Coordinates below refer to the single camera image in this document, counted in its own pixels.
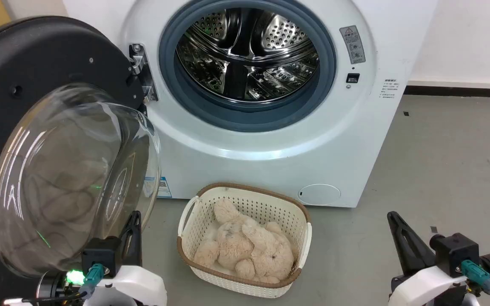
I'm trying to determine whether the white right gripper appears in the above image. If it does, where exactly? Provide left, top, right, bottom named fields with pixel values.
left=387, top=211, right=469, bottom=306

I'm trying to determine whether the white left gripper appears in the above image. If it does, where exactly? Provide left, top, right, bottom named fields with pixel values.
left=84, top=211, right=168, bottom=306

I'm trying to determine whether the white front-load washing machine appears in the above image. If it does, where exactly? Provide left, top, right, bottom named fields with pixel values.
left=62, top=0, right=439, bottom=209

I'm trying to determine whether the metal door hinge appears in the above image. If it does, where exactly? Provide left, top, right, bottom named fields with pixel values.
left=128, top=43, right=159, bottom=102

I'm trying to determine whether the black round door with glass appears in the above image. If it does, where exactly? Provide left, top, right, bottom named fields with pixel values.
left=0, top=16, right=162, bottom=306

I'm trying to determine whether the blue white energy label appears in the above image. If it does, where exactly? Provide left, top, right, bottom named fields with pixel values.
left=144, top=176, right=172, bottom=198

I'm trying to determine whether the cream plastic laundry basket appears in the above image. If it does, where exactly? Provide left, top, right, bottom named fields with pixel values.
left=177, top=183, right=313, bottom=298

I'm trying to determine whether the round white filter cover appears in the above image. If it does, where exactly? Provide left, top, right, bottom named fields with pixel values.
left=298, top=184, right=342, bottom=206

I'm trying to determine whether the beige plush toy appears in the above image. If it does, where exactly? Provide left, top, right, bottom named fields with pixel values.
left=193, top=199, right=295, bottom=284

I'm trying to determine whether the black baseboard strip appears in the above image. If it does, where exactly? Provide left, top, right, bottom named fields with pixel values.
left=404, top=85, right=490, bottom=99

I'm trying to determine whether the grey warning sticker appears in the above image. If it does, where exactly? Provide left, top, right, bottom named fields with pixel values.
left=339, top=25, right=366, bottom=65

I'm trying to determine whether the stainless steel drum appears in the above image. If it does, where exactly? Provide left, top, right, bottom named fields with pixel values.
left=176, top=8, right=320, bottom=103

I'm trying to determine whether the teal plug left gripper cable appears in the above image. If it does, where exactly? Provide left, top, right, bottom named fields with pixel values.
left=78, top=263, right=105, bottom=299

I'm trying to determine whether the teal plug gripper cable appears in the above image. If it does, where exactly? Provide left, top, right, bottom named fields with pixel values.
left=461, top=260, right=490, bottom=306
left=78, top=263, right=105, bottom=299

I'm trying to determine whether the teal plug right gripper cable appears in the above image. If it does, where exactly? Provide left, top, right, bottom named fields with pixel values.
left=461, top=260, right=490, bottom=306

